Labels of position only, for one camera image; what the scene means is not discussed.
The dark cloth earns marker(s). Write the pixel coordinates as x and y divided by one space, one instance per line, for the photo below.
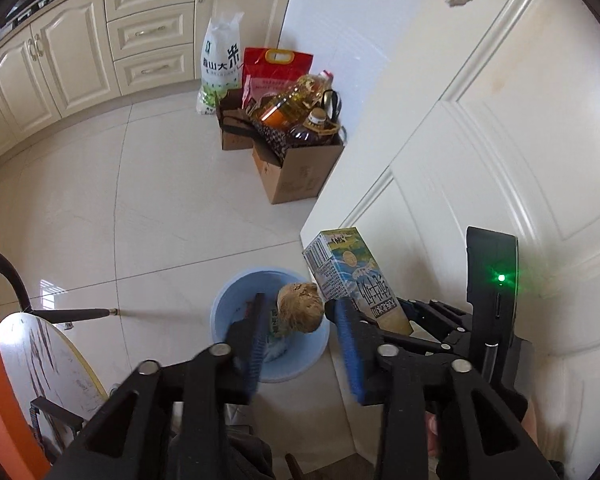
245 455

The cream lower kitchen cabinets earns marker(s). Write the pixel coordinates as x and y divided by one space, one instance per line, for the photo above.
75 55

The small cardboard box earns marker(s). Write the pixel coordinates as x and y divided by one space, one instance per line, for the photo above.
235 141

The brown paper ball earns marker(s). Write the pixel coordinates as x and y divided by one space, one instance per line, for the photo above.
300 307

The black looped object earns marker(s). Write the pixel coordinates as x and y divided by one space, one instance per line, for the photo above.
330 105

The printed drink carton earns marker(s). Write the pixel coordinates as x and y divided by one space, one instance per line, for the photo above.
352 275

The blue plastic bin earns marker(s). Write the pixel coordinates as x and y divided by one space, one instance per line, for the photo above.
230 305

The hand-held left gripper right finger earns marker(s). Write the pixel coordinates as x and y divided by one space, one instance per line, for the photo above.
349 355

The black gas stove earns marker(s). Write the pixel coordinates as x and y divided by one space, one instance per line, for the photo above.
30 7

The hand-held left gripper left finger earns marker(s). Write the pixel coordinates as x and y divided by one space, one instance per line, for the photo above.
254 355

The large cardboard box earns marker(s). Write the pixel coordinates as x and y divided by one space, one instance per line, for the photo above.
295 175

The round white board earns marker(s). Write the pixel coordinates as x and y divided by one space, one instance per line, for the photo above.
40 360

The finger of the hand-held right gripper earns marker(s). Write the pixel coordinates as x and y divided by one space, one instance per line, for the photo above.
430 308

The white panelled door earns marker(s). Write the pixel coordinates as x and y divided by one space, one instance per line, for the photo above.
480 135

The large cooking oil bottle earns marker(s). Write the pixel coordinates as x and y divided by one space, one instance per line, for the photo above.
290 102

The dark cooking oil bottle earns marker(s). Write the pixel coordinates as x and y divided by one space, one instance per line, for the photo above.
312 127

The red rice bag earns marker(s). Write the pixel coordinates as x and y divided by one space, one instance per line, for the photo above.
275 75

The dark patterned bag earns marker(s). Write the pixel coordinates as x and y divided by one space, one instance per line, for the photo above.
275 145

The white rice bag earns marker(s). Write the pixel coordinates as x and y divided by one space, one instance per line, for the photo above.
220 60

